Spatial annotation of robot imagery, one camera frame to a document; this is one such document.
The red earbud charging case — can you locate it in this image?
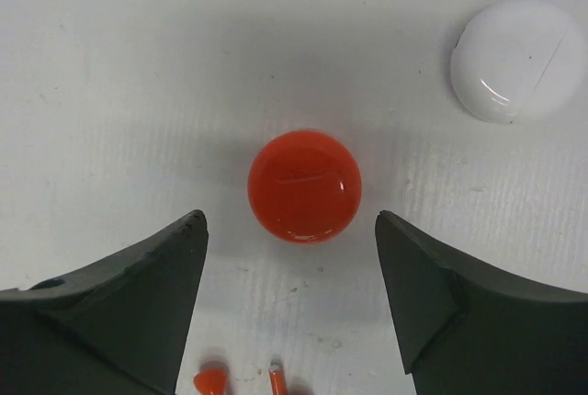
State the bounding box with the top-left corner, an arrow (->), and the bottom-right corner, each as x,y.
247,130 -> 362,244

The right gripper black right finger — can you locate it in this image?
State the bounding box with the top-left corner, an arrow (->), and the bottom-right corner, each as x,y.
375,211 -> 587,394

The right red earbud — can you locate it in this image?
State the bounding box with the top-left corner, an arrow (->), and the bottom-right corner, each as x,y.
268,360 -> 288,395

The white earbud charging case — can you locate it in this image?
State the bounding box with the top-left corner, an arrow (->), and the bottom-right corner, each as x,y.
449,0 -> 587,124

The left red earbud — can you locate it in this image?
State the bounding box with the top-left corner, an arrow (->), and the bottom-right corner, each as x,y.
193,361 -> 229,395

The red earbud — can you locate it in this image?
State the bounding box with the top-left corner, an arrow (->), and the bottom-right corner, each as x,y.
193,361 -> 229,395
268,360 -> 288,395

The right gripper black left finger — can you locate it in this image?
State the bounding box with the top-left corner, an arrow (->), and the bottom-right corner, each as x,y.
1,210 -> 209,394

